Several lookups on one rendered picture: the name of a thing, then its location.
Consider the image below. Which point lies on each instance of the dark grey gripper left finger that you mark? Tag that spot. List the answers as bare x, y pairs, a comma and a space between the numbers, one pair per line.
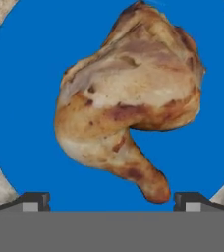
35, 199

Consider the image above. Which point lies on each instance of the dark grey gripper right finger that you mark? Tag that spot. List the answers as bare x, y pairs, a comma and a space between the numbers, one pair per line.
189, 199

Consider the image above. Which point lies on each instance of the roasted chicken drumstick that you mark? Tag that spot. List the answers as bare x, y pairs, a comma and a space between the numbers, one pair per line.
127, 105

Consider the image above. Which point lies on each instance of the blue round plate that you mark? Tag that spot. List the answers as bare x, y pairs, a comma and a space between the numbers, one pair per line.
22, 108

